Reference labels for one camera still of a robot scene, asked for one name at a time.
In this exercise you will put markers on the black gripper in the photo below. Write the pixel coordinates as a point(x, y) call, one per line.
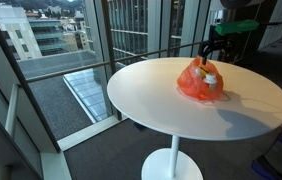
point(215, 42)

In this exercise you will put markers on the yellow capped bottle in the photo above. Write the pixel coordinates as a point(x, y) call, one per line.
point(203, 71)

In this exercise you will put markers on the clear bottle white cap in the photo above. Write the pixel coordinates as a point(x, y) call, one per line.
point(198, 72)

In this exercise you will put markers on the white capped bottle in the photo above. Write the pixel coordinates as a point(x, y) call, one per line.
point(211, 80)

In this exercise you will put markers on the orange plastic bag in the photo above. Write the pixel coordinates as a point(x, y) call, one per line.
point(193, 86)

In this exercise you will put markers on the dark window handrail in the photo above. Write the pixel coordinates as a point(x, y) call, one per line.
point(59, 73)

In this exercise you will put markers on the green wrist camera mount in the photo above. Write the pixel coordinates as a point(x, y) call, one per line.
point(236, 27)

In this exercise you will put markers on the white round pedestal table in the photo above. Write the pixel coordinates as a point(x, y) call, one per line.
point(147, 93)

